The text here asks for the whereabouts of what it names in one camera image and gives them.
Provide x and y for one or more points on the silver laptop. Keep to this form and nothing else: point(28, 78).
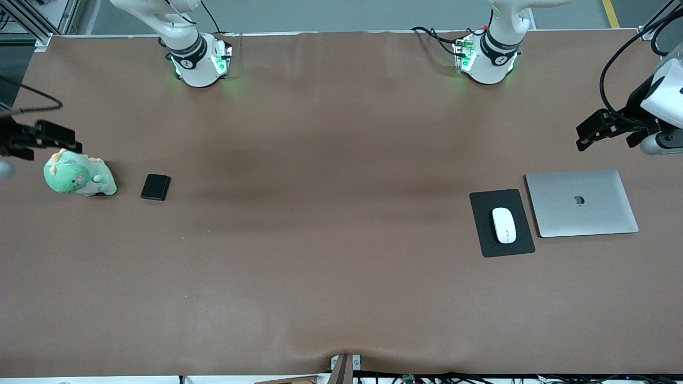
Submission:
point(581, 213)

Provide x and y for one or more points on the black mouse pad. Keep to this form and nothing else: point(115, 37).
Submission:
point(483, 224)

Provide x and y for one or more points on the white computer mouse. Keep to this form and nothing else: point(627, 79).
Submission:
point(504, 224)

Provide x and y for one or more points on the brown table cover mat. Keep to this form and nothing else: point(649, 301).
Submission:
point(341, 293)

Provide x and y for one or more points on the metal mount bracket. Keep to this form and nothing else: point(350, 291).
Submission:
point(344, 373)

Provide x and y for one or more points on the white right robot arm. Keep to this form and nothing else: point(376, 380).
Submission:
point(195, 69)

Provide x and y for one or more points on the green dinosaur plush toy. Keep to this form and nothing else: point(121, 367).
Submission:
point(72, 176)

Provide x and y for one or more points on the black phone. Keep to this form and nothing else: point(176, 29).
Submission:
point(155, 187)

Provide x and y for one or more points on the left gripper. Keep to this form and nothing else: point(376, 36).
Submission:
point(633, 108)

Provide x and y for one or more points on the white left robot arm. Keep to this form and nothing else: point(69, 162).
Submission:
point(493, 58)

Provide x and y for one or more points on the aluminium frame profile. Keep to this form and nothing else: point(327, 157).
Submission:
point(66, 13)
point(646, 33)

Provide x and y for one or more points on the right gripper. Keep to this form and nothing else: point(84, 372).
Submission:
point(10, 136)

